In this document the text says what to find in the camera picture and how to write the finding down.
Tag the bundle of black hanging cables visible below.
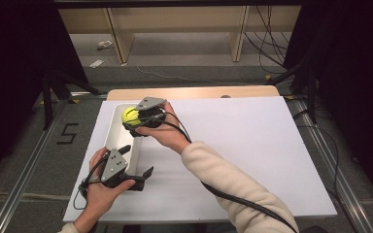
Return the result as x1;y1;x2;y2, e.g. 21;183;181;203
243;5;293;76

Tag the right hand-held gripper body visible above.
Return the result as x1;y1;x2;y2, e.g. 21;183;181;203
134;95;169;130

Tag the person's left hand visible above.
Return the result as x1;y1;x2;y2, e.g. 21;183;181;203
85;147;137;215

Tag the white floor cable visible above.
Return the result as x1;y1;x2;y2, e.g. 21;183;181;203
135;65;248;87

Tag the aluminium floor rail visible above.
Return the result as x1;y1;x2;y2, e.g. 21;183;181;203
286;95;373;233
0;91;109;233

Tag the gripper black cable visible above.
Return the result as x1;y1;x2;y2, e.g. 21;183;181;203
125;109;299;233
72;154;110;211

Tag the wooden shelf unit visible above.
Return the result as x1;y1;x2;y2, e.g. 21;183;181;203
57;5;303;66

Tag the white rectangular plastic container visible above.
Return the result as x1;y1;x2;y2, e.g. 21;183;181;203
104;102;145;176

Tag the flat white paper strip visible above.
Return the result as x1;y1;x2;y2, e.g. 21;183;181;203
88;58;105;69

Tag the black floor cable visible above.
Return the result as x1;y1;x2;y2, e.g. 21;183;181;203
292;109;342;203

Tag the white board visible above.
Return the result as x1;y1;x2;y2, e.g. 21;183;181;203
62;95;338;224

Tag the black metal stand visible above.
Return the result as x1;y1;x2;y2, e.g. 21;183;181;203
41;69;103;131
266;59;320;125

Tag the dark curtain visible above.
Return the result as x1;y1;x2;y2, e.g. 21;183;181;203
283;0;373;205
0;0;90;192

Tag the small white packet with print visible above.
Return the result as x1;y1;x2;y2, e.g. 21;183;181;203
96;40;115;51

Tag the wooden table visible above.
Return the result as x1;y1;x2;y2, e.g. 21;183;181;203
106;84;281;101

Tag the yellow tennis ball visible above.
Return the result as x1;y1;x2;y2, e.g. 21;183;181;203
120;106;143;128

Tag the person's right hand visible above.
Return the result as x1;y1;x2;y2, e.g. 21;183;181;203
134;101;192;156

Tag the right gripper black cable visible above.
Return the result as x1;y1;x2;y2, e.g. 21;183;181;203
125;109;299;233

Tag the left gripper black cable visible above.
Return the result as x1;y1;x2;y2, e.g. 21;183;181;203
72;154;110;211

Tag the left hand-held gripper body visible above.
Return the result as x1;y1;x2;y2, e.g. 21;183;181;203
99;148;136;189

